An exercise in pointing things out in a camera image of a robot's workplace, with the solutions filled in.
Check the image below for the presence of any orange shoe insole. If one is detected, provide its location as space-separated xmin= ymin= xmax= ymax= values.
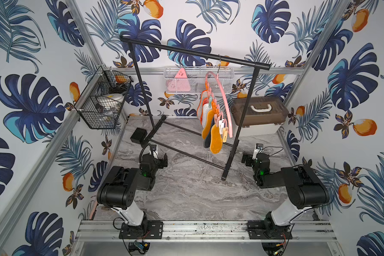
xmin=202 ymin=109 xmax=214 ymax=139
xmin=210 ymin=125 xmax=223 ymax=154

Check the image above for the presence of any pink clip hanger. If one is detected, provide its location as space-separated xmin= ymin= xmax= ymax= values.
xmin=205 ymin=65 xmax=233 ymax=138

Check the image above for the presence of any dark grey shoe insole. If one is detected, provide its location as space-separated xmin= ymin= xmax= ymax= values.
xmin=204 ymin=118 xmax=215 ymax=148

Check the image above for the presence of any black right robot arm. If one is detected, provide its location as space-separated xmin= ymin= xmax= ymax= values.
xmin=242 ymin=152 xmax=330 ymax=240

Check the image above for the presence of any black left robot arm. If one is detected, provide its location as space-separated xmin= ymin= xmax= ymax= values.
xmin=97 ymin=144 xmax=168 ymax=240

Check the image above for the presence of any white shoe insole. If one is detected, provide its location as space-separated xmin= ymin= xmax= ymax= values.
xmin=201 ymin=103 xmax=211 ymax=128

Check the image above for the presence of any red shoe insole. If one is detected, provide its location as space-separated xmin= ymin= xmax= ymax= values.
xmin=197 ymin=90 xmax=208 ymax=121

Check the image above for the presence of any small black box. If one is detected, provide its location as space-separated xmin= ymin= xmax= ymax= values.
xmin=130 ymin=128 xmax=148 ymax=145

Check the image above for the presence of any brown lid storage box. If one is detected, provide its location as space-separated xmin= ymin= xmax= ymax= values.
xmin=240 ymin=96 xmax=289 ymax=137

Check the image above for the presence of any white bowl in basket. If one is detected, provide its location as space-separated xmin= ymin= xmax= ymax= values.
xmin=97 ymin=93 xmax=124 ymax=109

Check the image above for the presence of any pink triangle item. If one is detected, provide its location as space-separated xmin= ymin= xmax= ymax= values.
xmin=164 ymin=68 xmax=191 ymax=93

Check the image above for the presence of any black garment rack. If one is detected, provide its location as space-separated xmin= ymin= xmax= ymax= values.
xmin=119 ymin=35 xmax=271 ymax=180

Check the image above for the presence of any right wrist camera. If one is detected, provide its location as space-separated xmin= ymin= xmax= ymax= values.
xmin=252 ymin=143 xmax=264 ymax=160

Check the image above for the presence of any black wire basket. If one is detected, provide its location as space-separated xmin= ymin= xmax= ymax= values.
xmin=74 ymin=67 xmax=134 ymax=130

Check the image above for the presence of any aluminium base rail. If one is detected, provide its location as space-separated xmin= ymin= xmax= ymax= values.
xmin=75 ymin=220 xmax=337 ymax=242

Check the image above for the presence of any clear wall shelf basket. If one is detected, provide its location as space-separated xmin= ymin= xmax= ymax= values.
xmin=163 ymin=67 xmax=235 ymax=95

